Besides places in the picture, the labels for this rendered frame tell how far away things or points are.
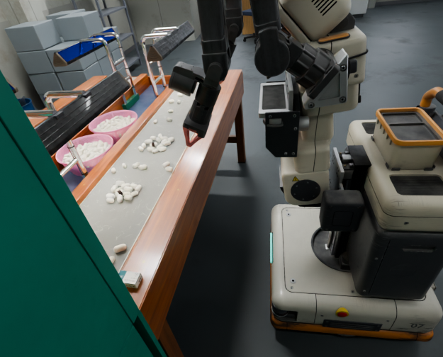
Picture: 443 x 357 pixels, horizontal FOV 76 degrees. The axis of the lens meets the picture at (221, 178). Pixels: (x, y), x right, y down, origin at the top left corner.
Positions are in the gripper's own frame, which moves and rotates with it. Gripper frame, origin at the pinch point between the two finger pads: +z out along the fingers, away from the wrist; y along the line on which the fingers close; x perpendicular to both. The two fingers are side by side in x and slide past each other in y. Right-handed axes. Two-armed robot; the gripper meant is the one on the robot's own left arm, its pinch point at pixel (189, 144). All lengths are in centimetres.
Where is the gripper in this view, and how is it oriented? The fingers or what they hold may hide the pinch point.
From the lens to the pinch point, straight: 84.9
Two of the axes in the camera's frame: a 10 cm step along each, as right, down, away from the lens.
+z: -3.5, 7.0, 6.3
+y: -1.3, 6.3, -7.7
